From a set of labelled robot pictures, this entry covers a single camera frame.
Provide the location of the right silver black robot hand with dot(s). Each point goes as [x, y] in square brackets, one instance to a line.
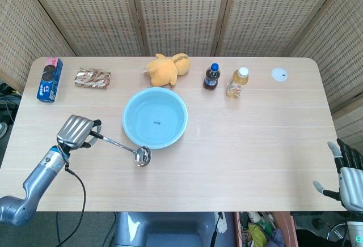
[346, 179]

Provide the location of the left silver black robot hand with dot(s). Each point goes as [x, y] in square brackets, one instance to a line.
[75, 131]

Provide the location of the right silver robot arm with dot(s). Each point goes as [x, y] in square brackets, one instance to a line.
[356, 233]

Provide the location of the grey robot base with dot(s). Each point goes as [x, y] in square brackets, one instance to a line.
[164, 230]

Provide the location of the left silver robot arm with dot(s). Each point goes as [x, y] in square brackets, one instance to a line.
[34, 182]

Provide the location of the light blue plastic basin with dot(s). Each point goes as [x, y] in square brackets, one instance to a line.
[155, 118]

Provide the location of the gold red snack packet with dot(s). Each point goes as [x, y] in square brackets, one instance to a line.
[92, 79]

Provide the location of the blue cookie box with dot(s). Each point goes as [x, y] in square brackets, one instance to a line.
[49, 79]

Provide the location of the pink bin of clutter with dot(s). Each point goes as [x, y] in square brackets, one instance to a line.
[263, 230]

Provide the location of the orange plush toy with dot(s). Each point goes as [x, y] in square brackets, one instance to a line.
[167, 70]

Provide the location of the yellow tea bottle white cap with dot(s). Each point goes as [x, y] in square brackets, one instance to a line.
[237, 84]

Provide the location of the dark cola bottle blue cap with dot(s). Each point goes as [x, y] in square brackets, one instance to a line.
[211, 77]

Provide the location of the woven bamboo folding screen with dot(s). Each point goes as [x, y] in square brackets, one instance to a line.
[181, 12]

